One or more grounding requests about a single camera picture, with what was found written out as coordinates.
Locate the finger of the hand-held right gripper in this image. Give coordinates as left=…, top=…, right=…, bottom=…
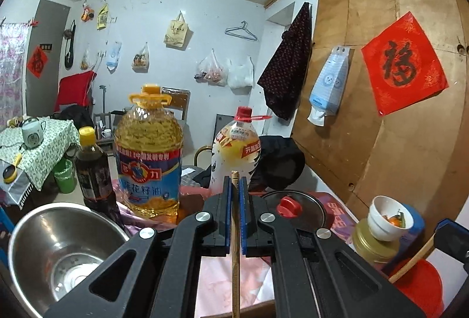
left=434, top=218, right=457, bottom=253

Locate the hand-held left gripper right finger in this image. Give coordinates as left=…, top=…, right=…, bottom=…
left=239, top=176, right=429, bottom=318

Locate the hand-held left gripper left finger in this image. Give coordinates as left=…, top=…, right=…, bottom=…
left=43, top=175, right=233, bottom=318

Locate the wooden chopstick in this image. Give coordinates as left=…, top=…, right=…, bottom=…
left=232, top=171, right=241, bottom=318
left=388, top=235, right=437, bottom=284

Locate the red plastic basin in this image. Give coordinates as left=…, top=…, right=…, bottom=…
left=388, top=258, right=444, bottom=318

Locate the blue-lidded can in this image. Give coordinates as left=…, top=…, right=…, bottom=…
left=399, top=204, right=426, bottom=250

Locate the white ceramic bowl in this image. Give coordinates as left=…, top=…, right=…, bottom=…
left=367, top=195, right=415, bottom=242

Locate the metal chair back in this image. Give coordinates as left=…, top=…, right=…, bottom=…
left=194, top=145, right=214, bottom=173

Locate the steel pot with red knob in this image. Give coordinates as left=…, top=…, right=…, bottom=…
left=259, top=189, right=327, bottom=229

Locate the red-capped plastic bottle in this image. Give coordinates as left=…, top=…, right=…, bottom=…
left=210, top=106, right=272, bottom=195

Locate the gold-lidded tin can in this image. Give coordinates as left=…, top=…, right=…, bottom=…
left=352, top=218, right=400, bottom=266

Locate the large cooking oil bottle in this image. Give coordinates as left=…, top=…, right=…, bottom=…
left=113, top=84, right=184, bottom=219

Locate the dark soy sauce bottle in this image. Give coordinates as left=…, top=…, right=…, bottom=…
left=75, top=126, right=120, bottom=220

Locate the white plastic bag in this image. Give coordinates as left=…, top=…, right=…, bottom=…
left=227, top=57, right=255, bottom=89

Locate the clear bag of food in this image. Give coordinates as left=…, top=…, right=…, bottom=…
left=194, top=49, right=229, bottom=86

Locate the dark dotted garment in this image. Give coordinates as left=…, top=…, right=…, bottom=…
left=257, top=2, right=312, bottom=121

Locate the hanging tissue pack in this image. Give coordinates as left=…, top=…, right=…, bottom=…
left=308, top=46, right=354, bottom=127

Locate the green plastic bucket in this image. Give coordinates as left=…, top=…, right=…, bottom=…
left=54, top=158, right=77, bottom=194

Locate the metal water pipe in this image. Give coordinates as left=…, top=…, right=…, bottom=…
left=98, top=84, right=108, bottom=114

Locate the large red paper poster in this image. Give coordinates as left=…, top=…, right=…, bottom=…
left=361, top=11, right=450, bottom=117

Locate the plastic bag of snacks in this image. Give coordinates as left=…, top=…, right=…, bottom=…
left=131, top=42, right=150, bottom=73

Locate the stainless steel bowl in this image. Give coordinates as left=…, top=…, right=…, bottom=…
left=7, top=203, right=131, bottom=318

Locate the green patterned tablecloth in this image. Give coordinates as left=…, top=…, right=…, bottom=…
left=0, top=116, right=80, bottom=191

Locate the beige tote bag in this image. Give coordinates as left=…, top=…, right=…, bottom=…
left=163, top=11, right=191, bottom=49

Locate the blue and white packet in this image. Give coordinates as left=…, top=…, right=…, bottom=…
left=106, top=41, right=123, bottom=71

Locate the red cloth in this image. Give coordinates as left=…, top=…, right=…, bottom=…
left=55, top=71, right=98, bottom=114

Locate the small clear plastic bag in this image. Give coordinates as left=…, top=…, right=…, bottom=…
left=80, top=44, right=95, bottom=71

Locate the grey door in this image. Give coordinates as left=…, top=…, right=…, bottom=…
left=25, top=0, right=70, bottom=118

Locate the small yellow pan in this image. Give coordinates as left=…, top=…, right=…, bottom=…
left=2, top=153, right=23, bottom=183

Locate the black hanging bag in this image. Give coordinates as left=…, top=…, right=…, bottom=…
left=64, top=20, right=77, bottom=70

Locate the yellow hanging packet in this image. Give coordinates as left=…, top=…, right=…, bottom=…
left=96, top=3, right=111, bottom=30

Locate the small red paper poster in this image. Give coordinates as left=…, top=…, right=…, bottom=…
left=26, top=45, right=48, bottom=79

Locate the pink floral curtain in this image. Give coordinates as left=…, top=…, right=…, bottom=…
left=0, top=23, right=32, bottom=129

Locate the wire clothes hanger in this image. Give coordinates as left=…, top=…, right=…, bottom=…
left=225, top=21, right=259, bottom=43

